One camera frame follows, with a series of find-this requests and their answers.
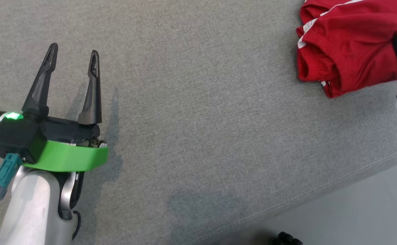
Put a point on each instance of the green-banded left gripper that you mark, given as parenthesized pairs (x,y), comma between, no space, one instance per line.
(69,158)

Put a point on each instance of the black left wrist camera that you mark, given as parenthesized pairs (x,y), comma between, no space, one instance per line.
(11,136)

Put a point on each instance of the red shorts with white stripe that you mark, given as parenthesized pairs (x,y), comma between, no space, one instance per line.
(355,51)

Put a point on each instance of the black knobbly base part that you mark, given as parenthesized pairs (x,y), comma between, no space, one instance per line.
(287,239)

